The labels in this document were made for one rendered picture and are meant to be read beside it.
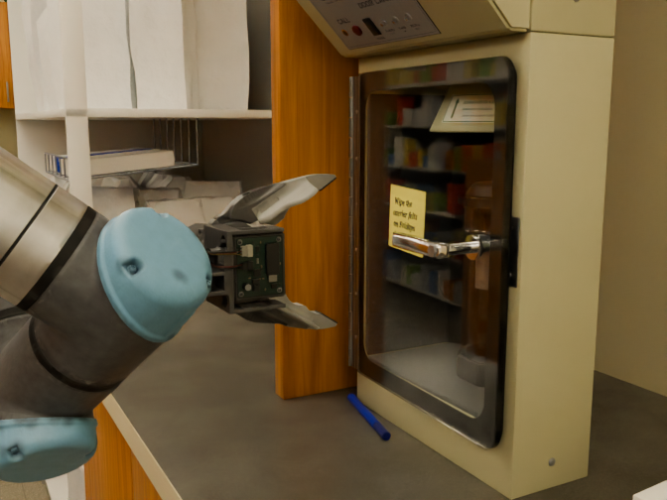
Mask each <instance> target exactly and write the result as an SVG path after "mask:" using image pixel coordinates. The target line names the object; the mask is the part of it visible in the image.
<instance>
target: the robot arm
mask: <svg viewBox="0 0 667 500"><path fill-rule="evenodd" d="M335 179H336V176H335V175H330V174H312V175H306V176H302V177H298V178H294V179H290V180H286V181H283V182H279V183H274V184H272V185H268V186H265V187H259V188H255V189H252V190H249V191H247V192H244V193H243V194H241V195H239V196H238V197H236V198H235V199H234V200H233V201H232V202H231V203H230V204H229V205H228V206H227V207H226V208H225V210H224V211H223V212H222V213H220V214H218V215H216V216H215V217H214V218H213V219H211V220H210V221H209V222H208V223H195V224H193V225H191V226H189V227H187V226H185V225H184V224H183V223H182V222H180V221H179V220H178V219H177V218H176V217H174V216H172V215H170V214H169V213H157V212H156V211H155V210H154V209H153V208H150V207H136V208H132V209H129V210H126V211H124V212H123V213H121V214H120V215H119V216H117V217H114V218H112V219H111V220H109V219H108V218H106V217H105V216H103V215H102V214H100V213H99V212H97V211H95V210H94V209H93V208H91V207H90V206H88V205H87V204H85V203H84V202H82V201H81V200H79V199H78V198H76V197H75V196H73V195H72V194H71V193H69V192H68V191H66V190H65V189H63V188H62V187H60V186H58V185H57V184H55V183H54V182H52V181H51V180H49V179H48V178H46V177H45V176H43V175H42V174H40V173H39V172H37V171H36V170H34V169H33V168H31V167H30V166H28V165H27V164H25V163H24V162H23V161H21V160H20V159H18V158H17V157H15V156H14V155H12V154H11V153H9V152H8V151H6V150H5V149H3V148H2V147H0V480H3V481H7V482H15V483H24V482H36V481H42V480H47V479H51V478H55V477H58V476H61V475H64V474H67V473H69V472H72V471H74V470H76V469H78V468H79V467H81V466H83V465H84V464H86V463H87V462H88V461H89V460H90V459H91V458H92V457H93V456H94V454H95V452H96V449H97V435H96V427H97V425H98V423H97V419H95V418H94V415H93V409H94V408H95V407H97V406H98V405H99V404H100V403H101V402H102V401H103V400H104V399H105V398H106V397H107V396H108V395H109V394H110V393H112V392H113V391H114V390H115V389H116V388H117V387H118V386H119V385H120V384H121V383H122V382H123V381H124V380H125V379H126V378H127V376H128V375H129V374H130V373H131V372H133V371H134V370H135V369H136V368H137V367H138V366H139V365H140V364H141V363H142V362H143V361H144V360H145V359H146V358H148V357H149V356H150V355H151V354H152V353H153V352H154V351H155V350H156V349H157V348H158V347H159V346H160V345H162V344H163V343H164V342H166V341H168V340H170V339H172V338H173V337H174V336H175V335H176V334H177V333H178V332H179V331H180V329H181V328H182V326H183V325H184V324H185V323H186V322H187V320H188V319H189V318H190V317H191V316H192V315H193V314H194V313H195V311H196V309H197V308H198V307H199V306H200V305H201V304H202V303H203V301H204V300H205V298H206V301H207V302H209V303H211V304H213V305H215V306H216V307H218V308H220V309H222V310H223V311H225V312H227V313H229V314H233V313H236V314H237V315H239V316H241V317H243V318H245V319H247V320H249V321H252V322H259V323H278V324H283V325H285V326H288V327H296V328H304V329H325V328H330V327H334V326H336V325H337V322H336V321H335V320H333V319H331V318H330V317H328V316H326V315H325V314H323V313H321V312H318V311H309V310H308V308H307V307H306V306H304V305H301V304H299V303H292V302H291V301H290V300H289V299H288V297H287V295H286V286H285V233H283V231H284V228H283V227H279V226H275V225H276V224H278V223H279V222H280V221H281V220H283V219H284V218H285V215H286V213H287V211H288V210H289V209H290V207H293V206H295V205H298V204H301V203H304V202H306V201H307V200H309V199H310V198H312V197H313V196H314V195H315V194H316V193H317V192H318V191H321V190H323V189H324V188H325V187H327V186H328V185H329V184H330V183H332V182H333V181H334V180H335ZM257 220H258V222H259V223H260V224H264V223H266V224H270V225H262V226H255V227H251V226H250V225H248V224H251V223H253V222H255V221H257ZM247 223H248V224H247Z"/></svg>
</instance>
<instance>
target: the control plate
mask: <svg viewBox="0 0 667 500"><path fill-rule="evenodd" d="M310 2H311V3H312V4H313V5H314V7H315V8H316V9H317V10H318V12H319V13H320V14H321V15H322V17H323V18H324V19H325V20H326V22H327V23H328V24H329V25H330V27H331V28H332V29H333V31H334V32H335V33H336V34H337V35H338V37H339V38H340V39H341V40H342V42H343V43H344V44H345V45H346V47H347V48H348V49H349V50H353V49H359V48H364V47H370V46H375V45H381V44H387V43H392V42H398V41H403V40H409V39H415V38H420V37H426V36H431V35H437V34H442V33H441V32H440V31H439V29H438V28H437V26H436V25H435V24H434V22H433V21H432V20H431V18H430V17H429V15H428V14H427V13H426V11H425V10H424V8H423V7H422V6H421V4H420V3H419V2H418V0H310ZM406 13H407V14H410V16H411V17H412V20H411V21H410V20H408V21H405V19H404V18H406V17H405V14H406ZM393 16H394V17H397V18H398V20H399V23H395V24H393V23H392V21H393V19H392V18H393ZM365 18H370V20H371V21H372V22H373V23H374V25H375V26H376V27H377V29H378V30H379V31H380V33H381V34H382V35H377V36H373V34H372V33H371V32H370V30H369V29H368V28H367V27H366V25H365V24H364V23H363V21H362V19H365ZM381 19H383V20H385V21H386V23H387V26H383V27H382V26H380V23H381V22H380V21H381ZM353 25H355V26H357V27H359V28H360V29H361V31H362V35H361V36H358V35H356V34H355V33H354V32H353V30H352V26H353ZM342 29H344V30H346V31H347V32H348V36H345V35H344V34H343V33H342V31H341V30H342Z"/></svg>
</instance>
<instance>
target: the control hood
mask: <svg viewBox="0 0 667 500"><path fill-rule="evenodd" d="M297 1H298V3H299V4H300V5H301V6H302V8H303V9H304V10H305V11H306V13H307V14H308V15H309V16H310V17H311V19H312V20H313V21H314V22H315V24H316V25H317V26H318V27H319V28H320V30H321V31H322V32H323V33H324V35H325V36H326V37H327V38H328V40H329V41H330V42H331V43H332V44H333V46H334V47H335V48H336V50H337V51H338V52H339V53H340V54H341V55H342V56H344V57H345V58H357V59H358V58H364V57H371V56H377V55H383V54H390V53H396V52H403V51H409V50H415V49H422V48H427V47H434V46H440V45H447V44H453V43H459V42H466V41H472V40H479V39H485V38H491V37H498V36H504V35H511V34H517V33H523V32H527V29H529V19H530V0H418V2H419V3H420V4H421V6H422V7H423V8H424V10H425V11H426V13H427V14H428V15H429V17H430V18H431V20H432V21H433V22H434V24H435V25H436V26H437V28H438V29H439V31H440V32H441V33H442V34H437V35H431V36H426V37H420V38H415V39H409V40H403V41H398V42H392V43H387V44H381V45H375V46H370V47H364V48H359V49H353V50H349V49H348V48H347V47H346V45H345V44H344V43H343V42H342V40H341V39H340V38H339V37H338V35H337V34H336V33H335V32H334V30H333V29H332V28H331V27H330V25H329V24H328V23H327V22H326V20H325V19H324V18H323V17H322V15H321V14H320V13H319V12H318V10H317V9H316V8H315V7H314V5H313V4H312V3H311V2H310V0H297Z"/></svg>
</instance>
